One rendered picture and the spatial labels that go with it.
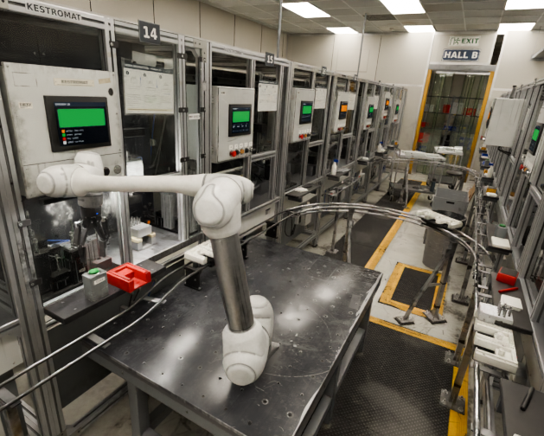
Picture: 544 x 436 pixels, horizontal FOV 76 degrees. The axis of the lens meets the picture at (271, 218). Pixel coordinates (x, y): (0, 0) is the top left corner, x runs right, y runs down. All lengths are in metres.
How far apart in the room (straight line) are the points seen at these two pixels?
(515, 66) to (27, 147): 9.13
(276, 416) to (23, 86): 1.46
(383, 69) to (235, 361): 9.00
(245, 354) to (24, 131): 1.10
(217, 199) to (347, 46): 9.22
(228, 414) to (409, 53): 9.08
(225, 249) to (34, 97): 0.86
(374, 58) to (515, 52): 2.96
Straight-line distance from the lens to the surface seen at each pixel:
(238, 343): 1.33
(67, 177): 1.35
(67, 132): 1.56
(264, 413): 1.47
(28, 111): 1.52
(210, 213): 1.07
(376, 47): 9.90
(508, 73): 9.56
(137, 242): 2.07
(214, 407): 1.48
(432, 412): 2.63
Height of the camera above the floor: 1.79
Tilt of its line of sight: 20 degrees down
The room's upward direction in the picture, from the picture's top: 4 degrees clockwise
